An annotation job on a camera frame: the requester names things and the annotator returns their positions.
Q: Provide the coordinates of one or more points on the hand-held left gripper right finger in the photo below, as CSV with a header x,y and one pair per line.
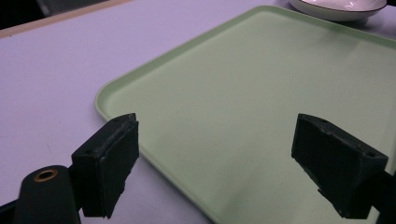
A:
x,y
339,168

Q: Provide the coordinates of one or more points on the light green plastic tray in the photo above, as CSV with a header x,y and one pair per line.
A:
x,y
249,102

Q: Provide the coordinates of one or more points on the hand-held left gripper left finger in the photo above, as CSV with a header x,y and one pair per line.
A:
x,y
104,168

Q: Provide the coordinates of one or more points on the white bowl with dark rim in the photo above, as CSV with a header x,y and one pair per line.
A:
x,y
337,8

